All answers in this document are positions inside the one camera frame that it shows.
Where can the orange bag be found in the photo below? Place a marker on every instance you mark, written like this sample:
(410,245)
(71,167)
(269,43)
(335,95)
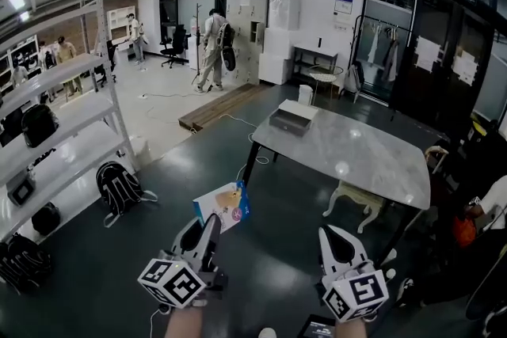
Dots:
(464,231)

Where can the white metal shelf rack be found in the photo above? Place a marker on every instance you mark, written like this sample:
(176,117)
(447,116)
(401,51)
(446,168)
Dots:
(59,77)

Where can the white hanging garment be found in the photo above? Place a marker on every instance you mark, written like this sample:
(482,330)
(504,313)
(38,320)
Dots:
(373,45)

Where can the white bookshelf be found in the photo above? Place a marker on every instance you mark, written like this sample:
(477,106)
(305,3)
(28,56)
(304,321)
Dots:
(119,17)

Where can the black white striped backpack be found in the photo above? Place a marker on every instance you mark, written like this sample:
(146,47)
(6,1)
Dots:
(119,188)

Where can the white top side table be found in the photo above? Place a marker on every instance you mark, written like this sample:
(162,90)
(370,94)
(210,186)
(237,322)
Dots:
(315,50)

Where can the brown wooden platform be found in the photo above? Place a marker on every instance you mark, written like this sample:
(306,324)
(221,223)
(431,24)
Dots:
(226,103)

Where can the plain black backpack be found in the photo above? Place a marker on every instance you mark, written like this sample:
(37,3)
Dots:
(39,126)

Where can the white wall notice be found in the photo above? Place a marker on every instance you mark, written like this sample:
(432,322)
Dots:
(343,8)

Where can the white paper sheet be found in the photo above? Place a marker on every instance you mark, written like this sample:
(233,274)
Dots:
(428,53)
(464,70)

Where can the grey hanging coat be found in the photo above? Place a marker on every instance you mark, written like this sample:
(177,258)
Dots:
(391,59)

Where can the person's right forearm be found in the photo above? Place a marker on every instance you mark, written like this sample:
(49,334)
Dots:
(354,330)

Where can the cream carved stool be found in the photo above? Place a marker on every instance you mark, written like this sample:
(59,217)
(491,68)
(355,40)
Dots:
(352,196)

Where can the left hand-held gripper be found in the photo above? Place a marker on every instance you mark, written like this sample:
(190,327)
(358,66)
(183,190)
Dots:
(174,283)

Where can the black office chair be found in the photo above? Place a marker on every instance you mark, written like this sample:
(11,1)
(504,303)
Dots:
(107,59)
(176,43)

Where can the black white print backpack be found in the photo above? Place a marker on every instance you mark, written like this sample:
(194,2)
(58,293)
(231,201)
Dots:
(24,265)

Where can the yellow black crate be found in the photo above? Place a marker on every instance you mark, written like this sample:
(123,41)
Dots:
(478,128)

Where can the small black duffel bag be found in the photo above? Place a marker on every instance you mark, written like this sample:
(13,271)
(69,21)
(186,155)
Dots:
(45,219)

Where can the frosted white partition panel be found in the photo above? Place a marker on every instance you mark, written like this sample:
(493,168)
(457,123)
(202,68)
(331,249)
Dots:
(208,6)

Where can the white lidded jug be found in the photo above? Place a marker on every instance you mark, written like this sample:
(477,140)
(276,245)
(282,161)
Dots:
(306,93)

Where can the black display device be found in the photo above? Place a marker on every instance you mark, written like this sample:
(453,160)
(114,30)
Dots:
(317,328)

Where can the black box with white lid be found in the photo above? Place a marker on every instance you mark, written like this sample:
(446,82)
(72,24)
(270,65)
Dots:
(291,122)

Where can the person's left forearm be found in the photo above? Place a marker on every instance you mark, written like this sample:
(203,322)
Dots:
(182,324)

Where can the beige metal locker cabinet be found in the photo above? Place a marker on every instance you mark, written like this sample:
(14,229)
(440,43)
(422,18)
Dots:
(247,51)

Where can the small white wall sign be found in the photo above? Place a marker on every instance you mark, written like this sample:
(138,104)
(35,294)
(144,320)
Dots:
(341,27)

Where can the grey backpack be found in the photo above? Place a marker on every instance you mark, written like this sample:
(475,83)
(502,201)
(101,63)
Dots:
(354,77)

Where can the wooden coat stand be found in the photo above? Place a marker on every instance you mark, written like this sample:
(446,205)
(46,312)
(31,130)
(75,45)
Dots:
(197,31)

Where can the grey block with black square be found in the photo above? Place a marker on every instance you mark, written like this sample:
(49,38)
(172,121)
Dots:
(20,190)

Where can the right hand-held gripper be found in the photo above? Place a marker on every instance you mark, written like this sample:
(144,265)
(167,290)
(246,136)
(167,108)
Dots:
(368,291)

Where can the large white foam box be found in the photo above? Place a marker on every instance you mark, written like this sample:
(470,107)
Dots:
(279,43)
(275,69)
(283,10)

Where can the black clothes rack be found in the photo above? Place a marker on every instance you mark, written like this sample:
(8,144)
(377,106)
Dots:
(358,51)

